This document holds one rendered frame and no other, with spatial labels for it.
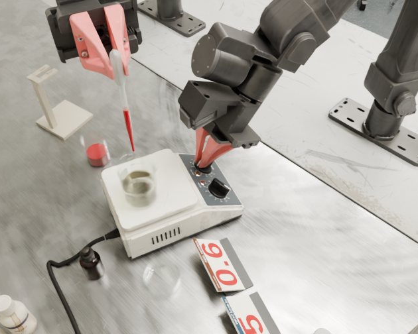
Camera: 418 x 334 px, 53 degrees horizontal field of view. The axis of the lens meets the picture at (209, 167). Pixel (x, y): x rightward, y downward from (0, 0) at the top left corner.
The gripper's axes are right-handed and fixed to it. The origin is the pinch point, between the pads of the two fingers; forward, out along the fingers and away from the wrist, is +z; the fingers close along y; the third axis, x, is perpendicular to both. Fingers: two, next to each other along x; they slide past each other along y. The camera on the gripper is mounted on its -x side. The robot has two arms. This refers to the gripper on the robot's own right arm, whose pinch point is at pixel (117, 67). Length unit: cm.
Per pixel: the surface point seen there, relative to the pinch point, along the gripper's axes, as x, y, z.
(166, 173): 23.2, 4.7, -2.6
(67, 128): 31.1, -7.2, -27.7
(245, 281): 31.6, 9.9, 14.9
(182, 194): 23.2, 5.5, 2.1
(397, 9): 120, 215, -148
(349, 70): 32, 55, -20
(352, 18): 120, 182, -151
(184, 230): 28.5, 4.4, 4.8
